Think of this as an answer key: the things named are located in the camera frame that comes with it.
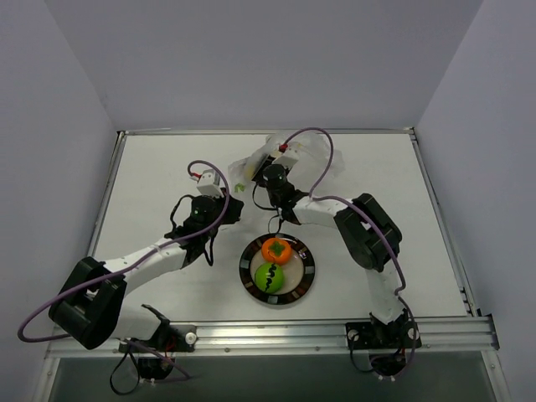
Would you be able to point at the clear printed plastic bag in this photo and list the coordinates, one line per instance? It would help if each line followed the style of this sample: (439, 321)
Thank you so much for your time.
(317, 158)

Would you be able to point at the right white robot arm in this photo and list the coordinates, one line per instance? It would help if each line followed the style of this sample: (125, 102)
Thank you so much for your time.
(373, 241)

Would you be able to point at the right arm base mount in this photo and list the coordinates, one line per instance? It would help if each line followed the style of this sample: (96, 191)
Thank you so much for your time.
(374, 335)

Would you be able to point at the round dark rimmed plate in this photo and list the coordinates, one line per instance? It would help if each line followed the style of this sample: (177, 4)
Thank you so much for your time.
(299, 271)

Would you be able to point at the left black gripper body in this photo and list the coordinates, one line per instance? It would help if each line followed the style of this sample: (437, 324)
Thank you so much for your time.
(234, 208)

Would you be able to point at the green fake watermelon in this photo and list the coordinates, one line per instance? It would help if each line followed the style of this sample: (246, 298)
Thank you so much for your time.
(269, 278)

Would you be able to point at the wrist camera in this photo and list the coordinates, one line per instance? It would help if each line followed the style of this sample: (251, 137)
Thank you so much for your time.
(287, 156)
(209, 184)

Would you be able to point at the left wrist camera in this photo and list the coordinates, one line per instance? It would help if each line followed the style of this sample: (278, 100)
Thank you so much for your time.
(209, 184)

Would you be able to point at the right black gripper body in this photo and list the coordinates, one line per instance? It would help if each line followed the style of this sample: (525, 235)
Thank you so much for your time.
(260, 176)

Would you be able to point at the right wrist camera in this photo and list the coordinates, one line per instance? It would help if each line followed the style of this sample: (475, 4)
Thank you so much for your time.
(287, 156)

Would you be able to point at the front aluminium rail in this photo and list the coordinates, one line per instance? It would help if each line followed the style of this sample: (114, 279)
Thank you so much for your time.
(302, 337)

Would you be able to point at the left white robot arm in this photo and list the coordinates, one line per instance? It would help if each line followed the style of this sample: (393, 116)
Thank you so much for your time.
(90, 307)

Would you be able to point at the orange fake persimmon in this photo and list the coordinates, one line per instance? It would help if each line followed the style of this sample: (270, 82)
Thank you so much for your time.
(276, 250)

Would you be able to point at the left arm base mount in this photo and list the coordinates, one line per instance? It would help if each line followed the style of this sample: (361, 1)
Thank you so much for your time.
(172, 338)

